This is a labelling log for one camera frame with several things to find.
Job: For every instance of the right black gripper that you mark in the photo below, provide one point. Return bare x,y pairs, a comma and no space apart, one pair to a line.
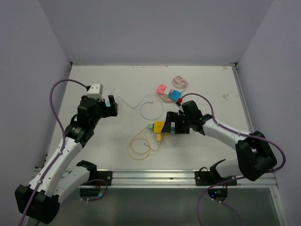
171,117

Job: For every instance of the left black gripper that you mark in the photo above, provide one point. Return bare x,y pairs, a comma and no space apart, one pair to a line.
108,111

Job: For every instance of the yellow socket cube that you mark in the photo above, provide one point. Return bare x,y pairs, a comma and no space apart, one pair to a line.
158,126

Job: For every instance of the yellow plug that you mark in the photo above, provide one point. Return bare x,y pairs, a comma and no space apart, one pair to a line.
159,137

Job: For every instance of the green plug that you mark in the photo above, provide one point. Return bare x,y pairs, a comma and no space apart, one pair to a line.
150,125

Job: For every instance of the teal charger plug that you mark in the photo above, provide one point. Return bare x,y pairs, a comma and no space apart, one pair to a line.
107,103

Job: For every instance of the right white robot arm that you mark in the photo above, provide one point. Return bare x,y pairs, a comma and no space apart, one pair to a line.
254,156

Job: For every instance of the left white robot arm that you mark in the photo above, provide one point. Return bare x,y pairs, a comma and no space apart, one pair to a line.
42,197

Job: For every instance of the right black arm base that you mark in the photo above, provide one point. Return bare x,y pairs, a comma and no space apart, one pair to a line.
209,177

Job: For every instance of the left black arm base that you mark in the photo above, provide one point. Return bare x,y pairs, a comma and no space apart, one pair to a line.
104,175

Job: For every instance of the white adapter plug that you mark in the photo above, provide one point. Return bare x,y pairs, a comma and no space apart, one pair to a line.
118,102

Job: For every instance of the blue socket cube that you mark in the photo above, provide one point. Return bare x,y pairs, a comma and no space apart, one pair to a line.
175,95

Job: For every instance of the pink socket cube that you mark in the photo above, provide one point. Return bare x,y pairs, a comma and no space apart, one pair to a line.
161,89

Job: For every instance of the white adapter between cubes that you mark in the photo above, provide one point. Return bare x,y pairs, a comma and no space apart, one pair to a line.
167,92

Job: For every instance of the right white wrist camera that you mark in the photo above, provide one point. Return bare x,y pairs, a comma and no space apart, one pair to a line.
179,102

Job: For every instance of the aluminium front rail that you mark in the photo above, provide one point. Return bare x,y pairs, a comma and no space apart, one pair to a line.
174,179

